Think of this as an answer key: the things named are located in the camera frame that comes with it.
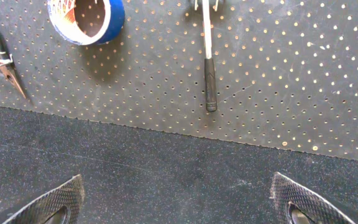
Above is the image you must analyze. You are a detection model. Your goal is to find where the black pegboard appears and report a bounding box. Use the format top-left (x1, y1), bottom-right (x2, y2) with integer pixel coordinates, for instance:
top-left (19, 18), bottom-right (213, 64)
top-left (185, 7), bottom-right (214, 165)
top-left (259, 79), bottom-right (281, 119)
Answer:
top-left (0, 0), bottom-right (358, 164)

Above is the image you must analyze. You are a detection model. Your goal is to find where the roll of blue tape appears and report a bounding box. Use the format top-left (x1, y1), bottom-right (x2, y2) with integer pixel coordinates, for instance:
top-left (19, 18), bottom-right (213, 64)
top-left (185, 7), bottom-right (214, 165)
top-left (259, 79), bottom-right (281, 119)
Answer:
top-left (46, 0), bottom-right (126, 47)

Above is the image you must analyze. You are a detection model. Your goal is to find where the hammer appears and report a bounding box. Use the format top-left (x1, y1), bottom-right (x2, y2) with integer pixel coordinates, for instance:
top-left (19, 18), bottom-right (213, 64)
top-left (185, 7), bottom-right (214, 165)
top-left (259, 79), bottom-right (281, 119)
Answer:
top-left (192, 0), bottom-right (224, 113)

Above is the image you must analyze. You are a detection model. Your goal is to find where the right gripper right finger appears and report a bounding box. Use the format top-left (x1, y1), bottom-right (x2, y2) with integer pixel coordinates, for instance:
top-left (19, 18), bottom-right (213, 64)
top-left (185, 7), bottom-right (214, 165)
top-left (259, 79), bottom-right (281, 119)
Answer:
top-left (269, 171), bottom-right (358, 224)

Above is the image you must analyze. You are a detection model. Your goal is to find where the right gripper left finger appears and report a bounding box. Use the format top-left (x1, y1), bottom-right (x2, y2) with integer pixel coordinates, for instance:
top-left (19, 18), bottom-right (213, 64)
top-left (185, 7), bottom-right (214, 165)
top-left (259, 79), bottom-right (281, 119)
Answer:
top-left (0, 174), bottom-right (86, 224)

